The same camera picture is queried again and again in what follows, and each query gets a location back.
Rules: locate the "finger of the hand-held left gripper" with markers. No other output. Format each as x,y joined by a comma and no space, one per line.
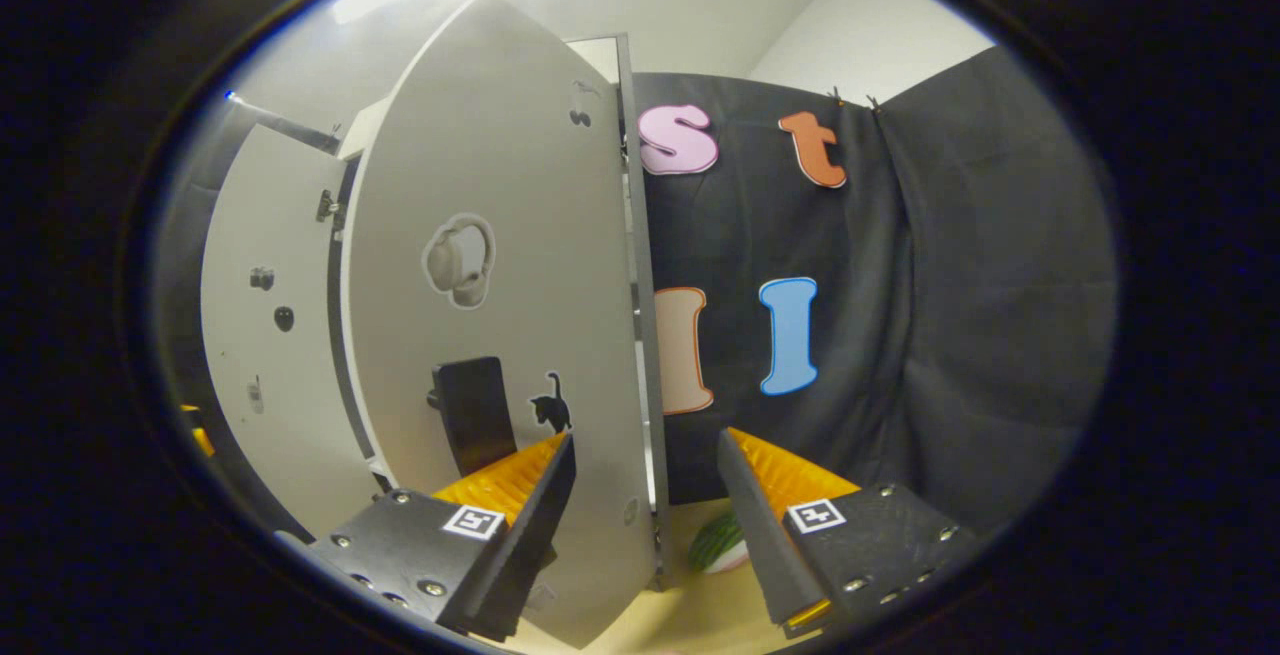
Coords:
200,433

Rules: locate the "white and grey cabinet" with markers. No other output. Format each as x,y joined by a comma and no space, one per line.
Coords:
648,355

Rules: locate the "white cabinet door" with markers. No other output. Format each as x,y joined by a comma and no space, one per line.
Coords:
540,235
270,385

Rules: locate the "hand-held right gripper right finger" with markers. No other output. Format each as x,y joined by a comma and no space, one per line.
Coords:
762,535

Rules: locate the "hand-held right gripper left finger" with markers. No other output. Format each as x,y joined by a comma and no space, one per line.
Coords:
530,535

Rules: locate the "green striped watermelon toy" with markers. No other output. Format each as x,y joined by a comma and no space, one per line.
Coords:
715,540

